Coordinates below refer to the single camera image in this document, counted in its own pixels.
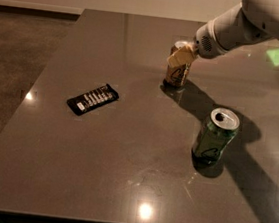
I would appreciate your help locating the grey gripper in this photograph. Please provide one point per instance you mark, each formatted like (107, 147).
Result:
(204, 41)

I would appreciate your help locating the orange soda can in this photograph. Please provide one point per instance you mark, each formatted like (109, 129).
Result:
(176, 76)

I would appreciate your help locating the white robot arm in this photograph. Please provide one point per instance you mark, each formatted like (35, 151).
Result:
(248, 23)

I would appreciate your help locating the green soda can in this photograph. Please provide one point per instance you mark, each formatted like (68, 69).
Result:
(217, 131)

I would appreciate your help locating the black candy bar wrapper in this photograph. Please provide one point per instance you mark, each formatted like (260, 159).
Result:
(92, 100)

